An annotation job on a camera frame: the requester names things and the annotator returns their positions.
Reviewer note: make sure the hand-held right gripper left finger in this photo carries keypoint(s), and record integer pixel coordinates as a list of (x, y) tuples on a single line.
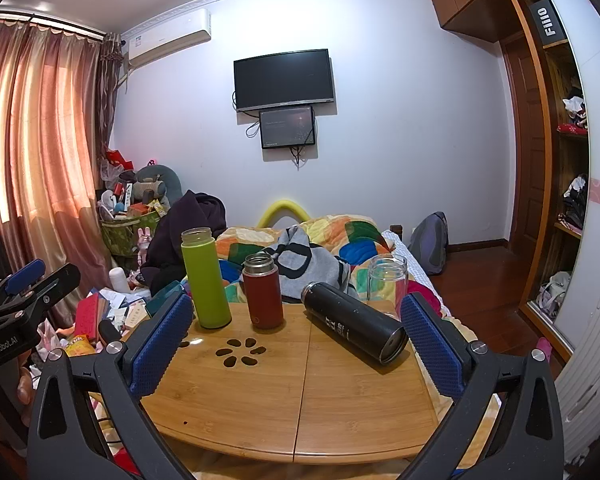
[(160, 340)]

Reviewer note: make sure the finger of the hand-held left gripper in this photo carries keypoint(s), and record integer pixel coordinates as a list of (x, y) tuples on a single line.
[(26, 276), (55, 285)]

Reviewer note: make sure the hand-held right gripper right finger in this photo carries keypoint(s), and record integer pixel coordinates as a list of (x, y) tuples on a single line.
[(432, 345)]

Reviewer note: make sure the green thermos cup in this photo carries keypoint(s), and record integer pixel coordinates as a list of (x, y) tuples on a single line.
[(206, 285)]

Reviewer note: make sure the clear glass cup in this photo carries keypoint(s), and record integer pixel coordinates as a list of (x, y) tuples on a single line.
[(386, 280)]

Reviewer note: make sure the black thermos cup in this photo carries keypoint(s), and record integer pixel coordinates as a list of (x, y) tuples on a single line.
[(350, 317)]

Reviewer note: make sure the red thermos cup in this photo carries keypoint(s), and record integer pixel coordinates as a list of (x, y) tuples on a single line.
[(263, 300)]

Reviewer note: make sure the person's left hand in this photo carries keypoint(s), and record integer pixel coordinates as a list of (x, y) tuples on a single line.
[(25, 385)]

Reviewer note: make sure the red box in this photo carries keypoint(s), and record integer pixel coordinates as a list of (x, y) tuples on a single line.
[(86, 316)]

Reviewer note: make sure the white bottle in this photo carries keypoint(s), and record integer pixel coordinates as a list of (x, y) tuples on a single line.
[(119, 280)]

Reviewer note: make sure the green storage basket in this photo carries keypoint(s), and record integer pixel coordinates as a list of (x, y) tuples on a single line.
[(125, 235)]

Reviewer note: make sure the grey backpack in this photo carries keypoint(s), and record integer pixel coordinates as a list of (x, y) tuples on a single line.
[(430, 245)]

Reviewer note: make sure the pink slipper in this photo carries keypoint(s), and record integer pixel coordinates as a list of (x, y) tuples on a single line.
[(543, 349)]

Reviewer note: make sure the dark jacket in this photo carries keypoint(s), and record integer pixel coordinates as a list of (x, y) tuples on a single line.
[(185, 230)]

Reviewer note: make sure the pink sheer curtain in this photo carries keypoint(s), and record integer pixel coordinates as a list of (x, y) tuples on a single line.
[(35, 150)]

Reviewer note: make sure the colourful patchwork quilt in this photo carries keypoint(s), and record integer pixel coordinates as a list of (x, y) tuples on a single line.
[(360, 240)]

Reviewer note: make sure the pale handbag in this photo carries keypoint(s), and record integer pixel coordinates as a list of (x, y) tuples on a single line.
[(555, 292)]

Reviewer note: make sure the red gift bag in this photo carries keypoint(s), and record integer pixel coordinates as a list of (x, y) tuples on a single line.
[(117, 162)]

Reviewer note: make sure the grey plush toy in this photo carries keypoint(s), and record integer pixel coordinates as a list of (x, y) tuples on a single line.
[(152, 182)]

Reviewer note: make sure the grey cloth with black rings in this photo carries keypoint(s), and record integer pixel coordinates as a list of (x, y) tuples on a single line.
[(305, 265)]

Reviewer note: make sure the yellow foam tube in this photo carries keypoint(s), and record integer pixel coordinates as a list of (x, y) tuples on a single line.
[(280, 207)]

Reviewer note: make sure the wooden wardrobe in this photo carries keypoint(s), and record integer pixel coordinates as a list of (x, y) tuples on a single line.
[(540, 185)]

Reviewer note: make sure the brown patterned curtain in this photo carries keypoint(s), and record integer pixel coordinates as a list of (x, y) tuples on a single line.
[(109, 95)]

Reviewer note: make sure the dark bag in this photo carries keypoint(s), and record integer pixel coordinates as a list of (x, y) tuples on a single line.
[(576, 202)]

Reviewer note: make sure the wooden door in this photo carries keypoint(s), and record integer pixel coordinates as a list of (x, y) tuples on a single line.
[(522, 150)]

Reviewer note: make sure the white air conditioner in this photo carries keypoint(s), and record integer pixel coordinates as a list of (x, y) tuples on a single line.
[(167, 35)]

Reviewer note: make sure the small black wall monitor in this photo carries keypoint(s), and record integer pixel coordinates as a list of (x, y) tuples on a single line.
[(286, 127)]

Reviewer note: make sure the black wall television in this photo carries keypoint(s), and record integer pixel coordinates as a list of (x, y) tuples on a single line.
[(284, 80)]

